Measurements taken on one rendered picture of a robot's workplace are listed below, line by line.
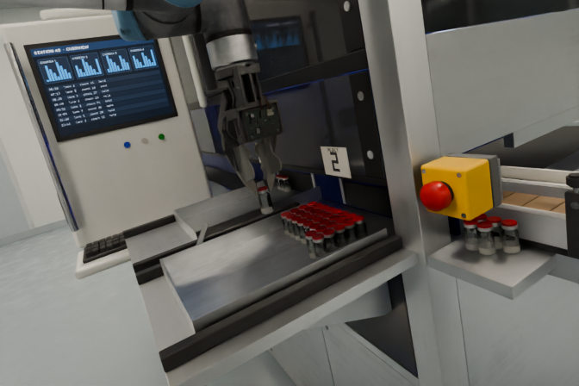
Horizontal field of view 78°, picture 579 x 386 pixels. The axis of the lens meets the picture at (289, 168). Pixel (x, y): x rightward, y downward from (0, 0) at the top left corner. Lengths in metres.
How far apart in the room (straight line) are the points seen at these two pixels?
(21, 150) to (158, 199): 4.67
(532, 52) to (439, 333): 0.53
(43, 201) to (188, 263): 5.35
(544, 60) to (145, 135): 1.19
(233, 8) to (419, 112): 0.31
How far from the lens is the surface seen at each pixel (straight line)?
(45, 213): 6.08
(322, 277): 0.55
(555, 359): 1.09
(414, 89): 0.57
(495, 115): 0.73
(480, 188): 0.53
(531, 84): 0.82
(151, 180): 1.42
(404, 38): 0.56
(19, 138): 6.01
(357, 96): 0.61
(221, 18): 0.58
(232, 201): 1.12
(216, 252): 0.77
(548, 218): 0.61
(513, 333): 0.90
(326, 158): 0.73
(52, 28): 1.44
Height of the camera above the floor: 1.17
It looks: 12 degrees down
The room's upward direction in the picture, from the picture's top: 12 degrees counter-clockwise
